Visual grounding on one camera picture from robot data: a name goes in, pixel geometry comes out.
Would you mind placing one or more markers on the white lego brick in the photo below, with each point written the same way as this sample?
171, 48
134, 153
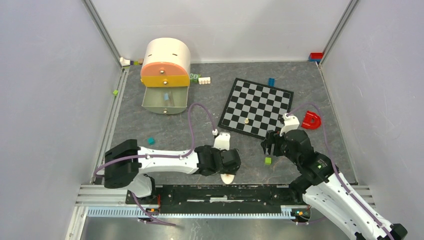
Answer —
204, 80

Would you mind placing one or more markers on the yellow drawer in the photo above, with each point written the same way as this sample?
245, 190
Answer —
164, 81

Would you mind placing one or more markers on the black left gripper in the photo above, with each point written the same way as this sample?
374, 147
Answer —
232, 170

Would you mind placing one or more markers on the blue lego brick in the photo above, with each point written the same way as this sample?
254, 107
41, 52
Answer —
271, 82

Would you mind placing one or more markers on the small green cube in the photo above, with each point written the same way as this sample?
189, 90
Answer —
268, 161

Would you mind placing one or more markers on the green toy block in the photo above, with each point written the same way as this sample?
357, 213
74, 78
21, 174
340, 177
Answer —
193, 77

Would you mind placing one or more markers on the grey green bottom drawer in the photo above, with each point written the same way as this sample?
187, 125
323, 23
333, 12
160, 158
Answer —
154, 102

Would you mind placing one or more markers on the small teal cube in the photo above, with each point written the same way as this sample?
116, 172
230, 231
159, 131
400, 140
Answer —
151, 140

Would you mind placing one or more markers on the red blue bricks corner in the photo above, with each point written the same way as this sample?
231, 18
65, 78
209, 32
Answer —
315, 57

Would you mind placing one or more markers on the white round drawer organizer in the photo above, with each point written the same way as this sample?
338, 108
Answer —
167, 49

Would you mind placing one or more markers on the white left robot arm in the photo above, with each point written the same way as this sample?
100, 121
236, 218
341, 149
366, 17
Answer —
128, 165

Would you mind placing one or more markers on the black grey chessboard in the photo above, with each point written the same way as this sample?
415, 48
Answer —
261, 104

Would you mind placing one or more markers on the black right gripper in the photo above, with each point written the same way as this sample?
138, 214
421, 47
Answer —
272, 137

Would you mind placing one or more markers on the red letter D toy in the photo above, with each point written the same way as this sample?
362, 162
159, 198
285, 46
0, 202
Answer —
311, 121

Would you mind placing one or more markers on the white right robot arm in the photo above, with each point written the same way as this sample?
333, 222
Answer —
322, 186

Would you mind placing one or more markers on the black mounting rail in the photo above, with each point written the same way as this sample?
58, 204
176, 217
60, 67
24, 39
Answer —
220, 199

